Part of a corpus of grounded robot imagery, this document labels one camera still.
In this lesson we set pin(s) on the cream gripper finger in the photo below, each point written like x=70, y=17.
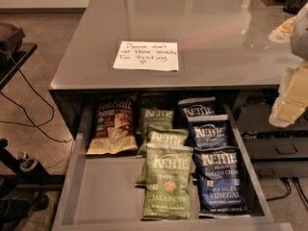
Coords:
x=292, y=100
x=283, y=32

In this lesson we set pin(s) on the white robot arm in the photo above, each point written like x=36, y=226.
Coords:
x=299, y=35

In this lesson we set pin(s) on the rear blue vinegar chip bag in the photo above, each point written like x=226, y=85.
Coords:
x=197, y=106

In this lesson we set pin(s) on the blue vinegar chip bag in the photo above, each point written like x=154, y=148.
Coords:
x=197, y=106
x=209, y=131
x=218, y=182

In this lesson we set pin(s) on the middle blue vinegar chip bag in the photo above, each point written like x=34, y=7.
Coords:
x=209, y=131

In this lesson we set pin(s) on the front blue vinegar chip bag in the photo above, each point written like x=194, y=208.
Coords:
x=218, y=182

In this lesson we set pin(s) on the grey metal counter cabinet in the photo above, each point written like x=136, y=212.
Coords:
x=221, y=43

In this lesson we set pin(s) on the middle green jalapeno chip bag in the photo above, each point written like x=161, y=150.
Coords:
x=153, y=134

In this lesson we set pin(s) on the green jalapeno chip bag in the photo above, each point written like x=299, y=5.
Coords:
x=168, y=169
x=153, y=134
x=152, y=117

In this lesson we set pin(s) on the front green jalapeno chip bag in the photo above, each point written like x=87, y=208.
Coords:
x=168, y=169

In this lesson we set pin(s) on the rear green jalapeno chip bag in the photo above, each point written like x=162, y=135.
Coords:
x=152, y=117

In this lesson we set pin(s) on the brown sea salt chip bag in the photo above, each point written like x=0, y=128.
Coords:
x=113, y=128

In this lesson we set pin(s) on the open grey top drawer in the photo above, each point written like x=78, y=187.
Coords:
x=99, y=194

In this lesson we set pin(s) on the white handwritten paper note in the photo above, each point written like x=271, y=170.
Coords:
x=147, y=55

